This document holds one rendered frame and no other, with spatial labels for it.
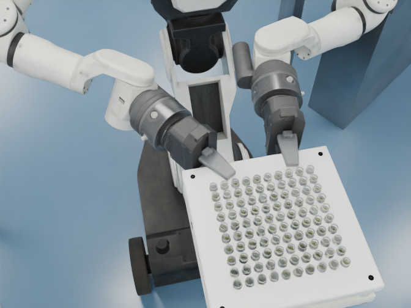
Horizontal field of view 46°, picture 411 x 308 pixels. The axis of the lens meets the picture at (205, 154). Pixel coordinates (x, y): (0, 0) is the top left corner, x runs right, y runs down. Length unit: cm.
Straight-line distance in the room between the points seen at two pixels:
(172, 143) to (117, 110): 14
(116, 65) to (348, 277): 50
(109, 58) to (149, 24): 179
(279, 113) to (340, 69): 126
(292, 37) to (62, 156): 143
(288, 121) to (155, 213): 102
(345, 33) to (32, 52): 59
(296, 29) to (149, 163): 106
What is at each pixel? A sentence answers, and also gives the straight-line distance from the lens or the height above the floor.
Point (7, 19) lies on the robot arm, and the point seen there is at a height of 118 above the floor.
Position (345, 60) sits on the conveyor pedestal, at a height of 37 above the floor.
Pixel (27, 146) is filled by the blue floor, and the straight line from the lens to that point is 224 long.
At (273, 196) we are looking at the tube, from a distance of 76.
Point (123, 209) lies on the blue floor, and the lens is 196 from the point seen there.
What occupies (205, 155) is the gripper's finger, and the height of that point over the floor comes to 108.
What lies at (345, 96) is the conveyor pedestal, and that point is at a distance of 210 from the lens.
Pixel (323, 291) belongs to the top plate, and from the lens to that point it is 71.
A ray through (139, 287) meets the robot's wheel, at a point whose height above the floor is 14.
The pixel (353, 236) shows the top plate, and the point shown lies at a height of 106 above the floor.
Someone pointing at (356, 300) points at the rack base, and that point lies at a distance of 76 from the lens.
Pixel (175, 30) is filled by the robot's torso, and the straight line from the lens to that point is 116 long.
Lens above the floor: 172
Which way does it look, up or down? 56 degrees down
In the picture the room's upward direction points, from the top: straight up
